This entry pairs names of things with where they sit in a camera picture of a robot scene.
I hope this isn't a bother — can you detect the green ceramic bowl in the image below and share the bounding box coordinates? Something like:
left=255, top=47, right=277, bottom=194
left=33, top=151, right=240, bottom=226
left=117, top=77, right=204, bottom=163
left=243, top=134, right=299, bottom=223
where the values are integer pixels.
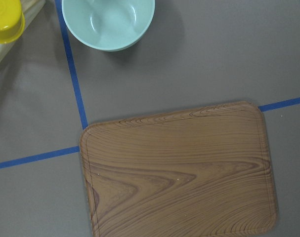
left=61, top=0, right=156, bottom=52

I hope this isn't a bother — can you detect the yellow cup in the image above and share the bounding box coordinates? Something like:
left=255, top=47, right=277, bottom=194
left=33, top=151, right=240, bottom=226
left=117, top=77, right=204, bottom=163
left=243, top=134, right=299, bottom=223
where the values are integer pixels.
left=0, top=0, right=25, bottom=44

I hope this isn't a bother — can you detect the wooden cup rack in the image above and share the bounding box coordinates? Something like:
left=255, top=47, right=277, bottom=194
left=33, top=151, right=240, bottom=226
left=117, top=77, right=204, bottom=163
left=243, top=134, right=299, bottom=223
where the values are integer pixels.
left=0, top=0, right=45, bottom=62

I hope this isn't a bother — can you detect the wooden tray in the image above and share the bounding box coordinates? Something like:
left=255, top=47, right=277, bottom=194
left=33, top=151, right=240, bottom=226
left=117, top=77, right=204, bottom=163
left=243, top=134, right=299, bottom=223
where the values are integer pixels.
left=80, top=101, right=278, bottom=237

